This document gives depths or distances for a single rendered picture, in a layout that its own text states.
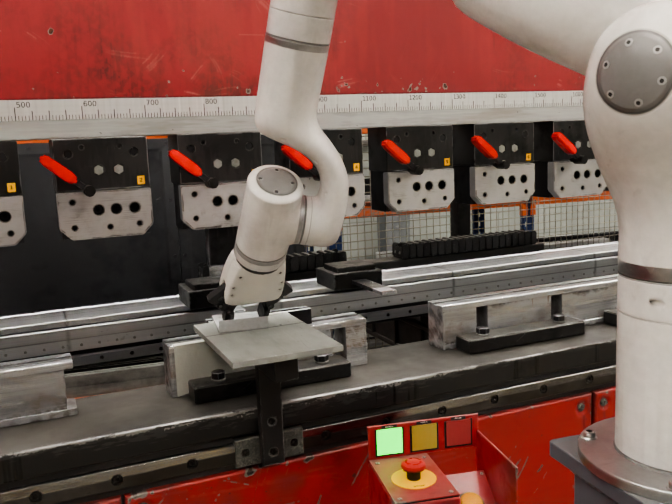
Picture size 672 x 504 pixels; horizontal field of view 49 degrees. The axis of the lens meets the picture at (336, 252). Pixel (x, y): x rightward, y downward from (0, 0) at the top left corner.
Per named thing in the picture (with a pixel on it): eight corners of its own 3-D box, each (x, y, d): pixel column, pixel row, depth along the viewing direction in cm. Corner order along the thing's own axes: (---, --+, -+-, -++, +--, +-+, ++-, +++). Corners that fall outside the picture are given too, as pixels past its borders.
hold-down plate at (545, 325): (470, 355, 150) (469, 340, 149) (455, 348, 154) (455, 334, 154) (585, 334, 161) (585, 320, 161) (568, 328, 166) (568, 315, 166)
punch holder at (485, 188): (475, 205, 150) (474, 123, 148) (453, 202, 158) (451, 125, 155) (535, 200, 156) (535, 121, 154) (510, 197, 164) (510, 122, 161)
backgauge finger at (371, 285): (364, 304, 150) (363, 280, 149) (316, 283, 174) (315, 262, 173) (415, 296, 155) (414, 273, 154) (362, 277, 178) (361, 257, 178)
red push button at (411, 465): (405, 489, 115) (405, 467, 115) (398, 478, 119) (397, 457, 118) (429, 486, 116) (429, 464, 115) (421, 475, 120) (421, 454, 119)
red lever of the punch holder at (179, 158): (174, 146, 121) (221, 182, 124) (169, 146, 124) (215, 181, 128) (167, 155, 120) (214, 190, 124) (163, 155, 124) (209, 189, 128)
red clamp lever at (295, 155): (288, 141, 128) (329, 175, 132) (280, 142, 132) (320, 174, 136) (282, 150, 128) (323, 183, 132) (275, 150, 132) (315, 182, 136)
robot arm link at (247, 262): (282, 221, 120) (279, 233, 122) (230, 225, 117) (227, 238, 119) (297, 258, 115) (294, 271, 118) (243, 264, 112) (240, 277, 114)
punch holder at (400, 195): (389, 212, 143) (386, 126, 140) (369, 209, 150) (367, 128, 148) (454, 207, 148) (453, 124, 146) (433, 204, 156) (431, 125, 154)
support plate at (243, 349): (233, 369, 109) (232, 363, 109) (193, 330, 133) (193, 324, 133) (343, 351, 116) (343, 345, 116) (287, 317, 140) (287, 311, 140)
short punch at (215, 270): (211, 278, 134) (207, 226, 132) (208, 276, 135) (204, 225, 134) (263, 272, 137) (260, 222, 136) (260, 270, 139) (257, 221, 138)
